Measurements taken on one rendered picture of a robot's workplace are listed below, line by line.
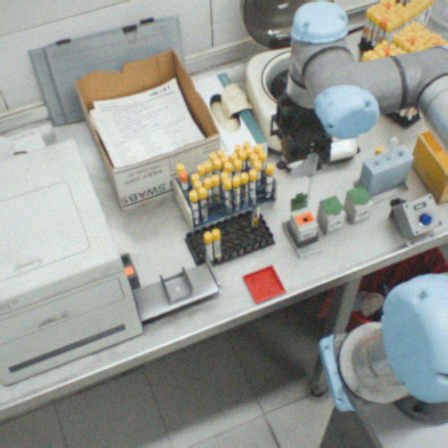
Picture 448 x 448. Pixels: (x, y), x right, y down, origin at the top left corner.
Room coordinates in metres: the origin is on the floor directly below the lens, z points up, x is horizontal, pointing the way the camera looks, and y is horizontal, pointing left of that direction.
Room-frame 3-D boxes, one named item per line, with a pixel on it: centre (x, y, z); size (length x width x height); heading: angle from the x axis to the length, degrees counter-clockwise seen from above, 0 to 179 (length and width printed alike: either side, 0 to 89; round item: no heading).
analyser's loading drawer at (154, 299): (0.61, 0.12, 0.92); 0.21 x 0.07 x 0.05; 111
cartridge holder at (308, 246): (0.75, -0.16, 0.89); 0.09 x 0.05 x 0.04; 20
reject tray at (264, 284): (0.64, -0.08, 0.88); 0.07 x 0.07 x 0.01; 21
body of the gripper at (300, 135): (0.73, -0.14, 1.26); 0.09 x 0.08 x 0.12; 110
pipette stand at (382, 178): (0.87, -0.35, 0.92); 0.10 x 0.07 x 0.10; 113
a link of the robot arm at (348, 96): (0.64, -0.18, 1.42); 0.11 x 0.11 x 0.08; 11
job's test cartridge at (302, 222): (0.75, -0.16, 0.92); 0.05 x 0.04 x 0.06; 20
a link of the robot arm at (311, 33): (0.73, -0.15, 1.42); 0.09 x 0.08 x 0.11; 11
